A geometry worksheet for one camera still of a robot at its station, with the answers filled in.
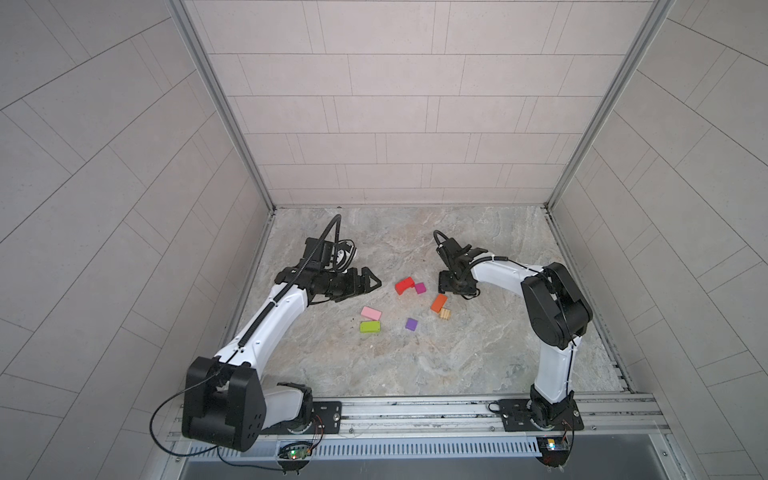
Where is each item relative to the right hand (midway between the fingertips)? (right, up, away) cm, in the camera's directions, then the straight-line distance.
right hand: (448, 289), depth 97 cm
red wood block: (-15, +1, -3) cm, 16 cm away
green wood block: (-25, -9, -11) cm, 28 cm away
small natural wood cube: (-2, -6, -8) cm, 10 cm away
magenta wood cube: (-9, +1, -2) cm, 10 cm away
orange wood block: (-4, -3, -6) cm, 8 cm away
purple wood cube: (-13, -8, -10) cm, 18 cm away
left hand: (-22, +5, -18) cm, 29 cm away
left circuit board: (-38, -29, -32) cm, 58 cm away
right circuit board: (+20, -31, -27) cm, 46 cm away
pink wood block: (-24, -6, -8) cm, 26 cm away
